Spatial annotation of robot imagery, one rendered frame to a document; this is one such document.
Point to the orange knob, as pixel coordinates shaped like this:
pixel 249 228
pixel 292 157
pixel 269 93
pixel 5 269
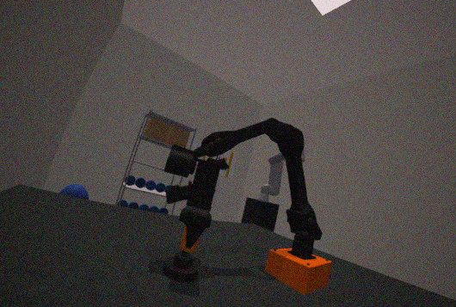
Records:
pixel 183 243

